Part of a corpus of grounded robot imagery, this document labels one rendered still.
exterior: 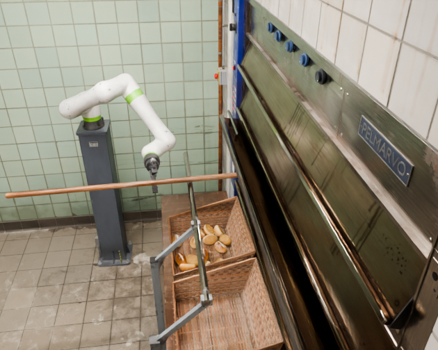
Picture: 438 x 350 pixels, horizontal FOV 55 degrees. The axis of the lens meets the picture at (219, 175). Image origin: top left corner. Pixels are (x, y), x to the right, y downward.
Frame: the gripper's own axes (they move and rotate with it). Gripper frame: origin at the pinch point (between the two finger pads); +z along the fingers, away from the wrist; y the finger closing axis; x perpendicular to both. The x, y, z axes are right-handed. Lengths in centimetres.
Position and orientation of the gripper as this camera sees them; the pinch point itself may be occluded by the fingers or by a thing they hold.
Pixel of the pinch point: (154, 181)
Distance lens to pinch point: 233.7
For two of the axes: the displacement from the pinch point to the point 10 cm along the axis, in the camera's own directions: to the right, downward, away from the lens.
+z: 2.1, 4.9, -8.5
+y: -0.5, 8.7, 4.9
